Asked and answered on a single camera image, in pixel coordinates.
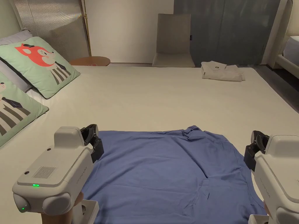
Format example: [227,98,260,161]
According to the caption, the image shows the green bear print cushion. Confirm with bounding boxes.
[0,71,49,148]

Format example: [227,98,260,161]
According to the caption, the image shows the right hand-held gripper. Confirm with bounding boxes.
[244,130,299,224]

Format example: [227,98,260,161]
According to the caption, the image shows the bed with beige sheet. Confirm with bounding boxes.
[0,62,299,224]

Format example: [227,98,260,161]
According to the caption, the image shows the folded beige garment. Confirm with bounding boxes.
[201,61,246,82]

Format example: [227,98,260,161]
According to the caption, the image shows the gold floor lamp pole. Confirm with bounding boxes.
[81,0,91,57]

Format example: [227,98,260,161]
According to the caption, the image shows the person's left hand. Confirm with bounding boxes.
[41,191,84,224]

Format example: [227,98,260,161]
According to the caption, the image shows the person's right hand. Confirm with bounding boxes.
[263,200,272,219]

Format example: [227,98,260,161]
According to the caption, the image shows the beige chair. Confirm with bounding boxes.
[152,13,195,68]

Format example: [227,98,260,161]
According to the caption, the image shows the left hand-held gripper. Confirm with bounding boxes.
[12,124,105,224]

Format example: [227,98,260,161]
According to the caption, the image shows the green fox print cushion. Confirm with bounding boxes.
[0,36,81,99]

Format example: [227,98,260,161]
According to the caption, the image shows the round wooden side table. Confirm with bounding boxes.
[69,56,111,67]

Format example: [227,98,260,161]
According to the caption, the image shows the blue shirt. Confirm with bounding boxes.
[80,125,268,224]

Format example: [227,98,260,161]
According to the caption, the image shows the white pillow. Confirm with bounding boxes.
[0,59,33,93]
[0,29,33,46]

